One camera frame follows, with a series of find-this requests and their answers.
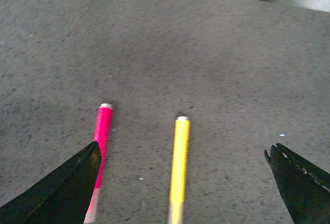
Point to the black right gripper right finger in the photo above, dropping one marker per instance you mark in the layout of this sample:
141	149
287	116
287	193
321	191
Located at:
303	186

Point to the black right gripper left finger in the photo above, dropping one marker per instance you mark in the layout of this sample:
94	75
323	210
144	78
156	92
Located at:
63	196

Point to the pink marker pen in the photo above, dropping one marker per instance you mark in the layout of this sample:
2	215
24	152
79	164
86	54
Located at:
101	135

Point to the yellow marker pen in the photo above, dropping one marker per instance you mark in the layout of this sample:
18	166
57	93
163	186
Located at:
178	171

